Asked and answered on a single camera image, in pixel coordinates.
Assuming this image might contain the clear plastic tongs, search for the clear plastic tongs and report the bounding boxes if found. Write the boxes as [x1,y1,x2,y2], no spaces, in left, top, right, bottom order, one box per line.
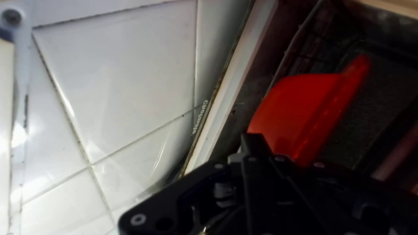
[0,0,36,235]

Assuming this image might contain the red bowl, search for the red bowl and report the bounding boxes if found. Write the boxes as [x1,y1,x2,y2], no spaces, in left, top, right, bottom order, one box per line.
[245,52,372,168]

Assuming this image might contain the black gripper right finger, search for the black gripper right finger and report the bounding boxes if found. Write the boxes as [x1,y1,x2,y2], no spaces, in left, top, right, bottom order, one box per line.
[256,132,418,235]

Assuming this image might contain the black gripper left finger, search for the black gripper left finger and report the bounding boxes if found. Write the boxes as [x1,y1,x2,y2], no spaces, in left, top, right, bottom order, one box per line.
[119,132,259,235]

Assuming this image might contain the silver toaster oven microwave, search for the silver toaster oven microwave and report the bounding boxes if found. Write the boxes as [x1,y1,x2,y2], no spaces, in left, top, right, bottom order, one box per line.
[180,0,418,201]

